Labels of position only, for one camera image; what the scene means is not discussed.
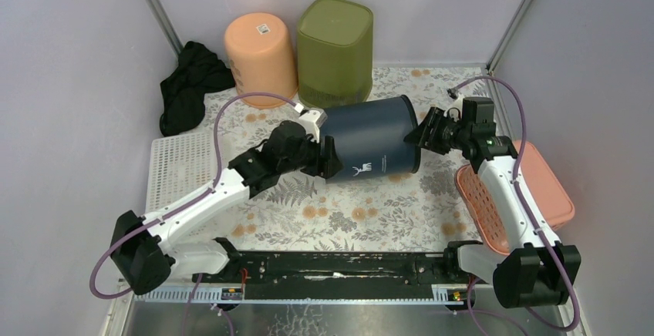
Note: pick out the pink plastic basket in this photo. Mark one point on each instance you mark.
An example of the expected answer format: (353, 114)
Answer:
(550, 196)

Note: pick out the orange round bucket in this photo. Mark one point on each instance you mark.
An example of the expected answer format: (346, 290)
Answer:
(262, 60)

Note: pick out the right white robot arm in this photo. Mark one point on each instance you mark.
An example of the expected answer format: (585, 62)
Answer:
(539, 269)

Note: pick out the floral table mat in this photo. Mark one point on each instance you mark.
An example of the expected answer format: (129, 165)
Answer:
(420, 211)

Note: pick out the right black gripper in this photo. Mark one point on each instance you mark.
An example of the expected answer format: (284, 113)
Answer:
(420, 137)

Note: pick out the green mesh waste bin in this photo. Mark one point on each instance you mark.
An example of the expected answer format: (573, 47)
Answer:
(335, 53)

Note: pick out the white plastic basket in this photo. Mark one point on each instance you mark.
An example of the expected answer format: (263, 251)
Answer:
(181, 169)

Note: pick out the black cloth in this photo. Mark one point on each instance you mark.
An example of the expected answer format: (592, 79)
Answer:
(199, 72)

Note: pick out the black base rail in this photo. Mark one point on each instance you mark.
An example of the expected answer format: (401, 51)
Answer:
(337, 276)

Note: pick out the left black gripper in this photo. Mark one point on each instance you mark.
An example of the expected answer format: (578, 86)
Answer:
(330, 158)

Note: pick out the dark blue round bin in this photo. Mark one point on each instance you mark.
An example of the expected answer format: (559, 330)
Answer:
(369, 139)

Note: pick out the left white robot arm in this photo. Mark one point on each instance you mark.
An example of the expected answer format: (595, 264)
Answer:
(149, 249)

